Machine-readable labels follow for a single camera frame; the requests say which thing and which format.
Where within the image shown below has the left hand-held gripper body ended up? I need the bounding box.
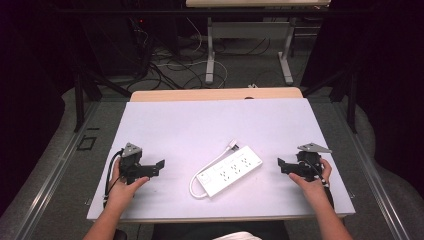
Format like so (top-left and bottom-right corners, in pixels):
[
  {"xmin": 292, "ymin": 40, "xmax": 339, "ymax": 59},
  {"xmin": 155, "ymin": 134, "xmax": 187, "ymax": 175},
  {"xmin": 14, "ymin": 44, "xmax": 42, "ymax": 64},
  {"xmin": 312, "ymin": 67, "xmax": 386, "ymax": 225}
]
[{"xmin": 119, "ymin": 142, "xmax": 160, "ymax": 185}]

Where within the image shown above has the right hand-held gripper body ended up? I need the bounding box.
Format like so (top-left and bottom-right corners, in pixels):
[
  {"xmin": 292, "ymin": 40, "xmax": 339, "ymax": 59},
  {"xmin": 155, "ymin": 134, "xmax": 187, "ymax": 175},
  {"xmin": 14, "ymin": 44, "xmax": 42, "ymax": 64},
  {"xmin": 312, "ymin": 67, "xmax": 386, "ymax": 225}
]
[{"xmin": 292, "ymin": 142, "xmax": 333, "ymax": 183}]

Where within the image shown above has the white power strip cord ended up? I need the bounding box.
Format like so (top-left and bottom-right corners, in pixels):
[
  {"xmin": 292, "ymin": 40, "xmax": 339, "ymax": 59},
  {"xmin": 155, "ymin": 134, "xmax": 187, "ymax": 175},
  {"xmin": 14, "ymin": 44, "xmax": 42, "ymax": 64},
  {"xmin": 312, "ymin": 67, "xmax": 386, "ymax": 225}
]
[{"xmin": 188, "ymin": 139, "xmax": 239, "ymax": 200}]

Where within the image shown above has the white power strip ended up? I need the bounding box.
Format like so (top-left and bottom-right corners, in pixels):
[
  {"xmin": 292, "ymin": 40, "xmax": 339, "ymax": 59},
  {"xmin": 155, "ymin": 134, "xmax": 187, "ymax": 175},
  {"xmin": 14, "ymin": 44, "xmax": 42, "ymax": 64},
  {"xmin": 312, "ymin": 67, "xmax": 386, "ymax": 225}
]
[{"xmin": 196, "ymin": 145, "xmax": 263, "ymax": 198}]

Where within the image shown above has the person's right hand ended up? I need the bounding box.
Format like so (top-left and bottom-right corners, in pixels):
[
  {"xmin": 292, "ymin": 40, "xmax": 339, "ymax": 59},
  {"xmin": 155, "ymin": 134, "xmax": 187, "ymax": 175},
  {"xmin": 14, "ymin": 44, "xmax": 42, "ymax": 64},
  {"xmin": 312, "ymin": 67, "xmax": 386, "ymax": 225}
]
[{"xmin": 288, "ymin": 159, "xmax": 333, "ymax": 201}]

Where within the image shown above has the person's left hand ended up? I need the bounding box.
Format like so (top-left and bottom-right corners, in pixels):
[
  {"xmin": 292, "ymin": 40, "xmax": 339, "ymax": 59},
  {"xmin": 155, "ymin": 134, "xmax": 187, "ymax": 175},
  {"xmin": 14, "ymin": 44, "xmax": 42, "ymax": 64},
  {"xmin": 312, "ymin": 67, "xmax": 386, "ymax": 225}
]
[{"xmin": 108, "ymin": 159, "xmax": 150, "ymax": 208}]

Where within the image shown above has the black floor socket hatch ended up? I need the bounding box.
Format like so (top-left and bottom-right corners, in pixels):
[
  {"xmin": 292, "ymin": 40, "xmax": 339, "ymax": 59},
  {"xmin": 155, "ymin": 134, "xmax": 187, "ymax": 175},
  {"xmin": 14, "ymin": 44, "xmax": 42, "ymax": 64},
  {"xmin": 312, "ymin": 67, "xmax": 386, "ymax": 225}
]
[{"xmin": 76, "ymin": 135, "xmax": 98, "ymax": 152}]

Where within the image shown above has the white table cover board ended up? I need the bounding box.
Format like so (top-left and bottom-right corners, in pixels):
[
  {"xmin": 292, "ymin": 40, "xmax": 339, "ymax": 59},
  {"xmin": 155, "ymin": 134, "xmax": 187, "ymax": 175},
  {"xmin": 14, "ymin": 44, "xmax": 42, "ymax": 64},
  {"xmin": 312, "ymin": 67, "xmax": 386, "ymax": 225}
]
[{"xmin": 86, "ymin": 97, "xmax": 356, "ymax": 223}]

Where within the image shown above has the black metal stand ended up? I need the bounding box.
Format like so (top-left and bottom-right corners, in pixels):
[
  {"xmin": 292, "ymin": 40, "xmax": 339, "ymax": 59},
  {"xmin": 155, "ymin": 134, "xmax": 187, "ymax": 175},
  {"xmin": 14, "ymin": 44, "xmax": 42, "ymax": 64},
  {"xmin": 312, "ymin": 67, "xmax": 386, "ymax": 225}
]
[
  {"xmin": 73, "ymin": 63, "xmax": 132, "ymax": 133},
  {"xmin": 300, "ymin": 64, "xmax": 358, "ymax": 135}
]

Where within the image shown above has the person's dark and white clothing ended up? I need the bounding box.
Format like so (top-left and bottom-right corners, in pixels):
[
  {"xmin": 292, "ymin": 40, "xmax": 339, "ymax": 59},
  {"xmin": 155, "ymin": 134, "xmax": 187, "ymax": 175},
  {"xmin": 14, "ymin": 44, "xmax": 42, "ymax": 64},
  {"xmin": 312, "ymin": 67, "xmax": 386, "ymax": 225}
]
[{"xmin": 150, "ymin": 221, "xmax": 292, "ymax": 240}]

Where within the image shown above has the black computer tower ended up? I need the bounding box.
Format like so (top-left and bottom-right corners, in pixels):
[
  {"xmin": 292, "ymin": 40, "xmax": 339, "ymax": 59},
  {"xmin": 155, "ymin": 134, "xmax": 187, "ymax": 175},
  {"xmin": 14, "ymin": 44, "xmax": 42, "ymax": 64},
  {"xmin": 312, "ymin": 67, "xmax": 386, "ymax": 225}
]
[{"xmin": 79, "ymin": 14, "xmax": 152, "ymax": 78}]

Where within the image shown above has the white desk with metal legs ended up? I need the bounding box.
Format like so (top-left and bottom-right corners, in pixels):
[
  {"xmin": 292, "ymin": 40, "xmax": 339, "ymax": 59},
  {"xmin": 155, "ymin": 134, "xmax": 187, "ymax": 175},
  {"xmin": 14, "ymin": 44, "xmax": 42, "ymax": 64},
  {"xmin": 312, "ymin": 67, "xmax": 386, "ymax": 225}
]
[{"xmin": 185, "ymin": 0, "xmax": 332, "ymax": 86}]

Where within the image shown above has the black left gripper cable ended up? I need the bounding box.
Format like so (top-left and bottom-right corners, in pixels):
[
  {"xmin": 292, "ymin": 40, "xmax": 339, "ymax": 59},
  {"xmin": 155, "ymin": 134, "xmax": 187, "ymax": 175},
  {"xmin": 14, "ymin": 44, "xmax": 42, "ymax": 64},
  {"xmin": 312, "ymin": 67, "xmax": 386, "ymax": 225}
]
[{"xmin": 103, "ymin": 150, "xmax": 125, "ymax": 208}]

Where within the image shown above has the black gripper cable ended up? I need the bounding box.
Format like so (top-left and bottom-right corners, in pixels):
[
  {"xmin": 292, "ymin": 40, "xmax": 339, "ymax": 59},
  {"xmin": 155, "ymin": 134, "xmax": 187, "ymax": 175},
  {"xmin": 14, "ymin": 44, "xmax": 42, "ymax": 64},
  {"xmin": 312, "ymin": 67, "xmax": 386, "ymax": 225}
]
[
  {"xmin": 301, "ymin": 159, "xmax": 335, "ymax": 209},
  {"xmin": 103, "ymin": 150, "xmax": 125, "ymax": 208}
]

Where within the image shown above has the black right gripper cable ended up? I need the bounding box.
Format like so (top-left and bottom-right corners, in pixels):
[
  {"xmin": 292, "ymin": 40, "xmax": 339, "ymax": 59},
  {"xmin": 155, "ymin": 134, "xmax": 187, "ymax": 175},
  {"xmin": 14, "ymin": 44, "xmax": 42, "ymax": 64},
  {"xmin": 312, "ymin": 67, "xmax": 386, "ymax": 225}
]
[{"xmin": 301, "ymin": 159, "xmax": 335, "ymax": 209}]

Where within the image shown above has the aluminium floor rail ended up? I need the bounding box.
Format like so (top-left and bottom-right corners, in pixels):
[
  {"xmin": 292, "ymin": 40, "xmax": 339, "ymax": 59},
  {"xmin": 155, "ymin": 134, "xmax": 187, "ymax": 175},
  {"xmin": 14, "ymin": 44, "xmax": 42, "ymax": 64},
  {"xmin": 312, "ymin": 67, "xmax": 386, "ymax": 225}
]
[
  {"xmin": 332, "ymin": 101, "xmax": 412, "ymax": 240},
  {"xmin": 12, "ymin": 101, "xmax": 102, "ymax": 240}
]

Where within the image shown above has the bundle of black floor cables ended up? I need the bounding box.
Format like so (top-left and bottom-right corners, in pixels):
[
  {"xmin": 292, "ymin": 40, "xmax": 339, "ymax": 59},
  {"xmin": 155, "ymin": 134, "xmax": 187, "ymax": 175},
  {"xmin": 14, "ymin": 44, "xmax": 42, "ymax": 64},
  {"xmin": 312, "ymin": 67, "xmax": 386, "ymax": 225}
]
[{"xmin": 125, "ymin": 18, "xmax": 209, "ymax": 92}]

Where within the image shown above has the white floor cable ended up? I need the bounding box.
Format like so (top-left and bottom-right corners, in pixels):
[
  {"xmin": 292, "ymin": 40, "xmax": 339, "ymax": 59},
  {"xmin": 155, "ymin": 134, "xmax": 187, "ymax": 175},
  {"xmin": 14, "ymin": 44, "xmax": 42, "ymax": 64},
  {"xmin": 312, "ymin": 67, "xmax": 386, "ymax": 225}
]
[{"xmin": 155, "ymin": 16, "xmax": 229, "ymax": 90}]

